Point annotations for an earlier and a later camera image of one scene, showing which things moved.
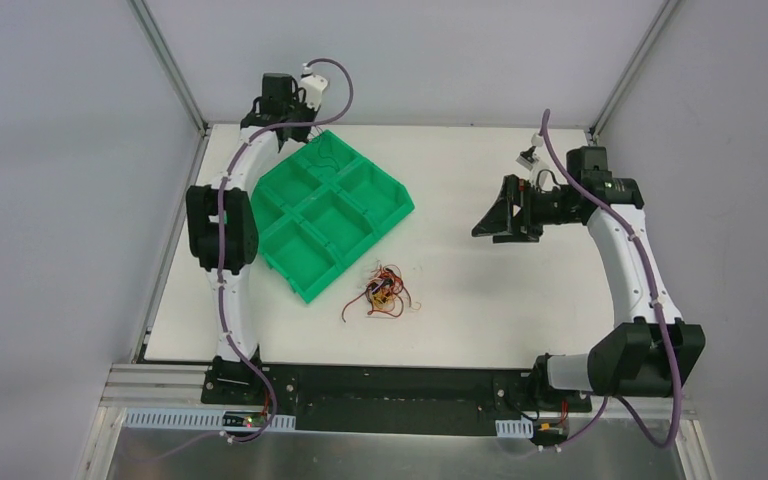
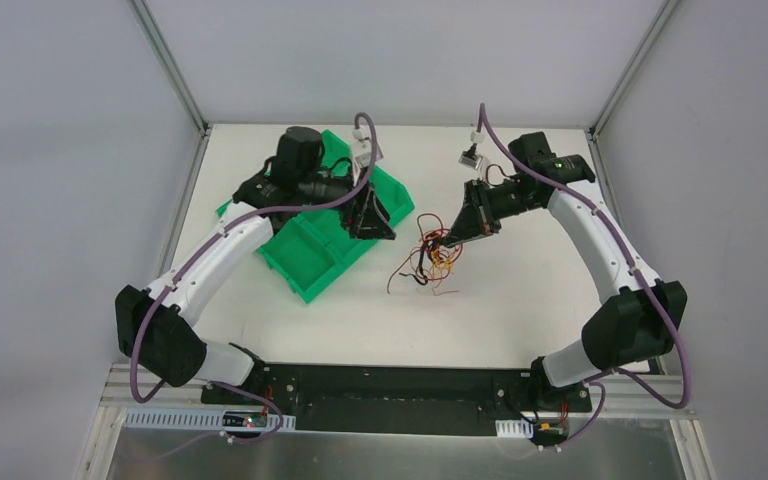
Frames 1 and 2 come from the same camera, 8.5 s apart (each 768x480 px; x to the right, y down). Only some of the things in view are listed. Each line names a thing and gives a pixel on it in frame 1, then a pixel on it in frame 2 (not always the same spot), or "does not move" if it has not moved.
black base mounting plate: [386, 400] does not move
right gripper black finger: [503, 217] → [467, 231]
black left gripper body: [291, 126] → [355, 209]
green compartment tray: [316, 211] does not move
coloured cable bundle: [386, 292] → [434, 256]
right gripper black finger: [515, 191] → [476, 208]
